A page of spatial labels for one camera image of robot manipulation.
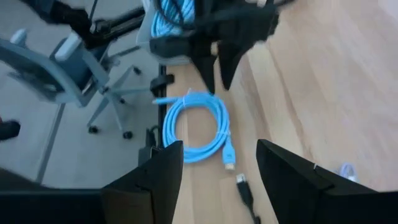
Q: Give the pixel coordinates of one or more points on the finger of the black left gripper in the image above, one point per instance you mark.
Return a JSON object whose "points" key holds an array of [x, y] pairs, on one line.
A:
{"points": [[208, 70], [231, 62]]}

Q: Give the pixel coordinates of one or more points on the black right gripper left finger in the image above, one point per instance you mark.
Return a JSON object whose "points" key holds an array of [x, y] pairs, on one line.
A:
{"points": [[149, 193]]}

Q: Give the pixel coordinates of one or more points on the white plastic bin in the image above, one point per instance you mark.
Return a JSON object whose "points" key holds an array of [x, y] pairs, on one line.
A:
{"points": [[143, 31]]}

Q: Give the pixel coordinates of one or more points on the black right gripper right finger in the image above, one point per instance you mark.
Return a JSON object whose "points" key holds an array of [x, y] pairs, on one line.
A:
{"points": [[304, 193]]}

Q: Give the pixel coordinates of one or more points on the grey office chair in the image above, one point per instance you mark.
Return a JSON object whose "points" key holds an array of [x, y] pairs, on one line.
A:
{"points": [[77, 68]]}

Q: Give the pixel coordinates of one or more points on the black table edge rail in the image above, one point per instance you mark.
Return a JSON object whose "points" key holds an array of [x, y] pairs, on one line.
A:
{"points": [[161, 115]]}

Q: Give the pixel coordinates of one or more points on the black table clamp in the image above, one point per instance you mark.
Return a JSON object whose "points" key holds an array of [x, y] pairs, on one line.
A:
{"points": [[161, 83]]}

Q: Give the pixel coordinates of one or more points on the black rig frame strut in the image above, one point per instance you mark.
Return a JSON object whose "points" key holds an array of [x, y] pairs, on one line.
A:
{"points": [[93, 25]]}

